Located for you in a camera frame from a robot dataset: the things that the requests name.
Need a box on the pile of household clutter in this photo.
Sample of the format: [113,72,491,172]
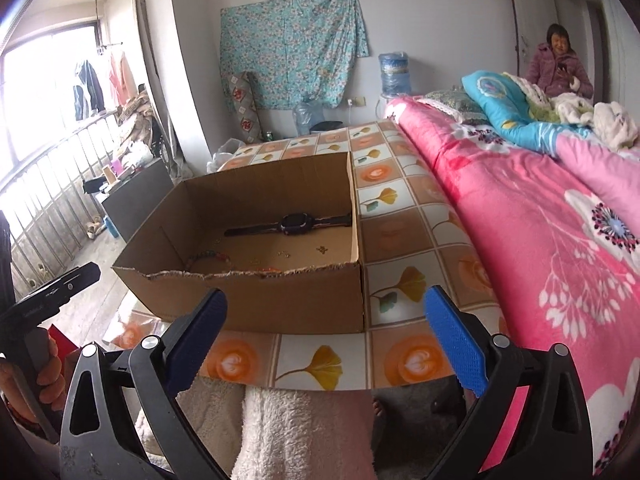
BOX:
[117,85,157,161]

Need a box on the grey cushion with red diamonds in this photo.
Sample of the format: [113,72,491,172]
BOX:
[227,71,263,143]

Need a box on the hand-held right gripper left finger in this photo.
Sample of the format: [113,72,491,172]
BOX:
[59,287,231,480]

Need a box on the dark cabinet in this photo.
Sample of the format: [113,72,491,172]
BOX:
[102,157,176,241]

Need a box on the hanging pink garment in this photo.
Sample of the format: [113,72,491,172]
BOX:
[109,50,138,106]

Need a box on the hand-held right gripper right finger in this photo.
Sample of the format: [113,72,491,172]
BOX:
[424,285,593,480]

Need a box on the person's left hand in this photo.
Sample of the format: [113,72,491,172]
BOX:
[0,335,68,426]

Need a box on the blue water jug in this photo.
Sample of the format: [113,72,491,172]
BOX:
[377,51,413,97]

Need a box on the hanging dark jacket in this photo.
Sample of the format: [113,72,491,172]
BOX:
[74,59,106,121]

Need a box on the empty clear water bottle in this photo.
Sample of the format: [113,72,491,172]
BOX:
[294,100,326,136]

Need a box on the purple smartwatch with black strap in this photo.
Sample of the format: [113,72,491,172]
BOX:
[224,212,353,237]

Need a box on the colourful bead bracelet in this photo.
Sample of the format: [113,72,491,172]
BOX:
[187,249,233,267]

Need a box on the red paper item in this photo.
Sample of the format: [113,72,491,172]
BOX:
[47,324,78,361]

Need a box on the white door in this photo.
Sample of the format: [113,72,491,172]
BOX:
[504,0,556,83]

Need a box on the white plastic bag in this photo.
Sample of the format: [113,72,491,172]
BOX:
[207,137,246,173]

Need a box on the pink floral blanket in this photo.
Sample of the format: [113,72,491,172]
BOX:
[385,96,640,478]

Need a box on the white fluffy blanket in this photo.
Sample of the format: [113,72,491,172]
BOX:
[550,91,640,151]

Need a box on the brown cardboard box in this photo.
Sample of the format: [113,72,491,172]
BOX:
[111,151,367,335]

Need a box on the metal window railing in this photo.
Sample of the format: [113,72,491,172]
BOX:
[0,110,151,301]

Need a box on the teal floral wall cloth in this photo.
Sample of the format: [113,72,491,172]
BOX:
[220,0,371,111]

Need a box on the grey patterned pillow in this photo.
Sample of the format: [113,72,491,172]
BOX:
[415,89,481,121]

